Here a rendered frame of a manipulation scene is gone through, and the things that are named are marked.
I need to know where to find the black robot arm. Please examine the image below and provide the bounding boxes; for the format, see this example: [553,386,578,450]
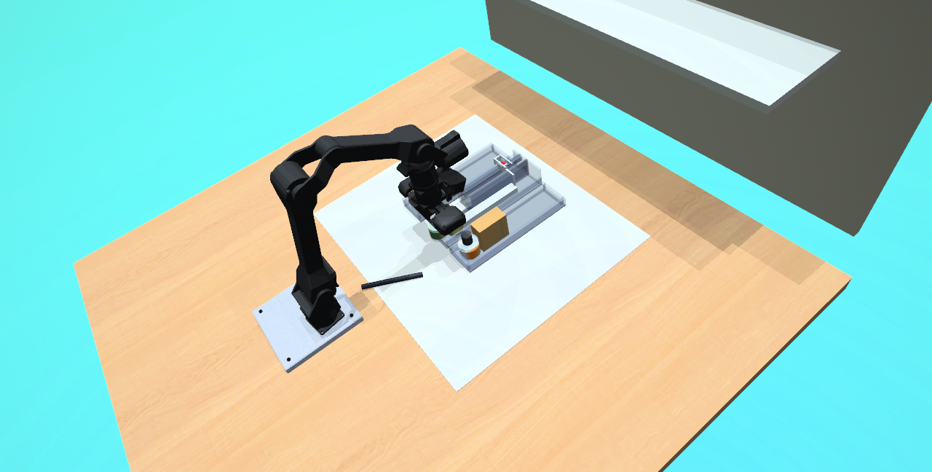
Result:
[270,125,469,335]

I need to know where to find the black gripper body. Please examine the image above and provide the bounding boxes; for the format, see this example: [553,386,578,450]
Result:
[398,177,466,235]

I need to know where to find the dark grey cylindrical rod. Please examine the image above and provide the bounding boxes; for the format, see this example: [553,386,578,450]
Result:
[361,272,423,290]

